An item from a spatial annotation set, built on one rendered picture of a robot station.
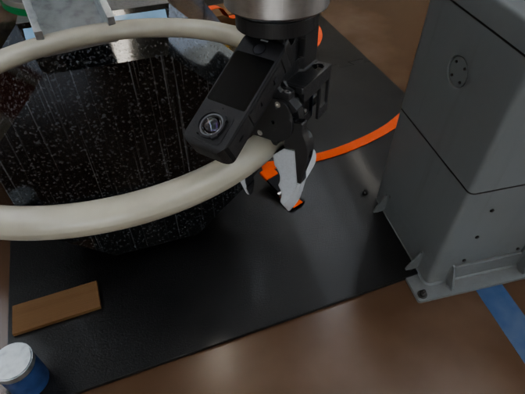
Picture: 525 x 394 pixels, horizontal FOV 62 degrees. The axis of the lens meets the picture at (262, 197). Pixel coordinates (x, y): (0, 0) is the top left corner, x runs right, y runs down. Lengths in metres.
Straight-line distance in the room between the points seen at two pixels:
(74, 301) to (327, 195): 0.94
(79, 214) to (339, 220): 1.30
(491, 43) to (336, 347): 0.88
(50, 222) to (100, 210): 0.04
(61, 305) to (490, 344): 1.28
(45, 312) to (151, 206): 1.15
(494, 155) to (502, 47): 0.24
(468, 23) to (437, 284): 0.79
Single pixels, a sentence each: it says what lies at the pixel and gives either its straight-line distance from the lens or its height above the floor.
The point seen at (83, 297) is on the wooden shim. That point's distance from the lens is 1.50.
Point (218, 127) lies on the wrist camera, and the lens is 0.37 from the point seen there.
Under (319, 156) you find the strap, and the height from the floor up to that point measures 0.02.
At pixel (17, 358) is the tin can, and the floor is 0.14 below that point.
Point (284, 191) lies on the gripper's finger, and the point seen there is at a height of 0.89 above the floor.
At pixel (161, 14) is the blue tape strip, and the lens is 1.11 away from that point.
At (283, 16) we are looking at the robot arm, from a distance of 0.37.
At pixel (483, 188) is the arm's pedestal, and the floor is 0.44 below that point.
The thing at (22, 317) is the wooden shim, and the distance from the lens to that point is 1.53.
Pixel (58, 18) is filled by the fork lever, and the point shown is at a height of 0.90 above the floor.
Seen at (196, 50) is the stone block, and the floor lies 0.70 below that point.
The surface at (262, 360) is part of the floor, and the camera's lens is 1.33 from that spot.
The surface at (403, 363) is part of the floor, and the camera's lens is 1.39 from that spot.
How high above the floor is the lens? 1.22
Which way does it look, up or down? 46 degrees down
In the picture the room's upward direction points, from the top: straight up
